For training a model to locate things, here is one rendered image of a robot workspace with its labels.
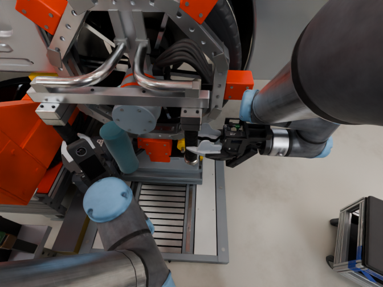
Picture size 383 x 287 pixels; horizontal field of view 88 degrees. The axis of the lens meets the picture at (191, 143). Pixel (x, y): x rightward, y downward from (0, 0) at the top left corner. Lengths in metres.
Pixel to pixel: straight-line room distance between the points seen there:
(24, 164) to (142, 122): 0.52
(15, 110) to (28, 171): 0.23
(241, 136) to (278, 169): 1.11
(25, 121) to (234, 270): 1.20
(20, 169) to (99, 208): 0.63
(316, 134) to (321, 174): 1.20
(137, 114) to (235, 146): 0.28
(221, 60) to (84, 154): 0.44
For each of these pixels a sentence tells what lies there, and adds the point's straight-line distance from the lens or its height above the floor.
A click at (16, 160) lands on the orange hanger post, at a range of 0.94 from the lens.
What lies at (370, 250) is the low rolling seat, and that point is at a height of 0.34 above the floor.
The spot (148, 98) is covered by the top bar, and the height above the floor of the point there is 0.98.
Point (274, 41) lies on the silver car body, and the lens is 0.88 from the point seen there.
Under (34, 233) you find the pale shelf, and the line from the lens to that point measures 1.04.
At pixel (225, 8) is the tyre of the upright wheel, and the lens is 0.67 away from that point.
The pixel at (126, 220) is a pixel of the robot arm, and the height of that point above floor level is 0.95.
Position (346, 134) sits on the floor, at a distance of 2.09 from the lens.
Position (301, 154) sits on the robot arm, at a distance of 0.57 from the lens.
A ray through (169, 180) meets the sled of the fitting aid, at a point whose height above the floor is 0.14.
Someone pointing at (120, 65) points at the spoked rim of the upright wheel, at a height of 0.87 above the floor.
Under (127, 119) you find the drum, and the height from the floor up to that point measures 0.85.
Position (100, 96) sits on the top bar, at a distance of 0.51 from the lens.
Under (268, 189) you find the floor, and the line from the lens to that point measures 1.49.
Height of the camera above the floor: 1.27
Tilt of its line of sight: 53 degrees down
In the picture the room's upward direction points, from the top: straight up
